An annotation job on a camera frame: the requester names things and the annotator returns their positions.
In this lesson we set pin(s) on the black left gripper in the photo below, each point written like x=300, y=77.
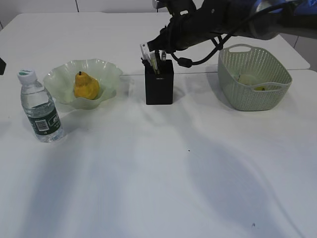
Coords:
x=2, y=66

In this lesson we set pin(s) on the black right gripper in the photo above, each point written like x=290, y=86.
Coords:
x=183, y=32

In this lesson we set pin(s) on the black gel pen bottom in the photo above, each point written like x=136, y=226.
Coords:
x=163, y=56

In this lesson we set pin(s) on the black gel pen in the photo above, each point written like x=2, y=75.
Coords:
x=148, y=68
x=157, y=61
x=163, y=56

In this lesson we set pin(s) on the yellow utility knife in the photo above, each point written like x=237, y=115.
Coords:
x=154, y=62

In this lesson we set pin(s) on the clear plastic ruler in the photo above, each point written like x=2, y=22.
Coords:
x=146, y=55

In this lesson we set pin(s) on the clear plastic water bottle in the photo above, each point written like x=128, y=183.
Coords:
x=39, y=107

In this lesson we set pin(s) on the yellow pear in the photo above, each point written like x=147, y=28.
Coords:
x=85, y=86

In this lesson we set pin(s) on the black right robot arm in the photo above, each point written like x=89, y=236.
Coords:
x=258, y=19

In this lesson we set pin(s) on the green woven plastic basket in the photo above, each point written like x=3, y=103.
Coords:
x=256, y=61

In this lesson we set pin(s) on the green wavy glass plate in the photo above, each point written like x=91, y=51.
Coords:
x=60, y=82

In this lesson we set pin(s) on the black square pen holder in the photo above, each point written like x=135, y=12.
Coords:
x=159, y=87

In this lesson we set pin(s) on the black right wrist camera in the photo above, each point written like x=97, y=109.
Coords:
x=175, y=6

